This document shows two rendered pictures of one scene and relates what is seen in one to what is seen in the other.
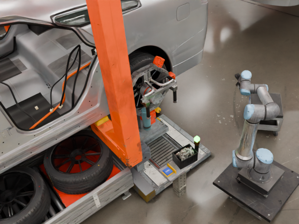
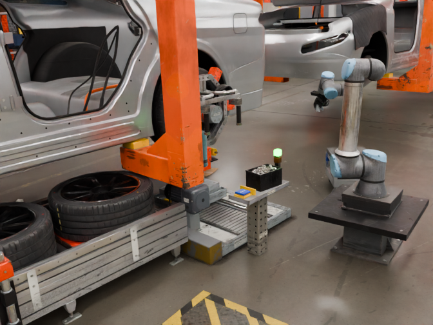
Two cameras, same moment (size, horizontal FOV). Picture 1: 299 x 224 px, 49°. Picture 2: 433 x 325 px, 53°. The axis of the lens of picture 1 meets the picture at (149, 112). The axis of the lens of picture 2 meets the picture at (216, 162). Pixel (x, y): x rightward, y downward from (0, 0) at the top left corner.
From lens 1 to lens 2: 167 cm
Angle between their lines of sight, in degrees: 27
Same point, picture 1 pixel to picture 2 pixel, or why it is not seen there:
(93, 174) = (130, 200)
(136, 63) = not seen: hidden behind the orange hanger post
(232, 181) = (335, 209)
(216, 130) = (290, 197)
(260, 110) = (363, 60)
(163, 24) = (218, 28)
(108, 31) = not seen: outside the picture
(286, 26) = not seen: hidden behind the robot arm
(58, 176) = (75, 204)
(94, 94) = (133, 95)
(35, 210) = (35, 236)
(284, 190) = (409, 210)
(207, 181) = (294, 238)
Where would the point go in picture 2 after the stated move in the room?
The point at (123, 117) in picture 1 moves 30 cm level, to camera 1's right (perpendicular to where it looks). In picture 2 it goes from (184, 83) to (235, 80)
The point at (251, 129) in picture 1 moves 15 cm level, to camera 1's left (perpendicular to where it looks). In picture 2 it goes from (355, 94) to (332, 96)
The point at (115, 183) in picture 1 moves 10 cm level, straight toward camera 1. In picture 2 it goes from (162, 221) to (167, 227)
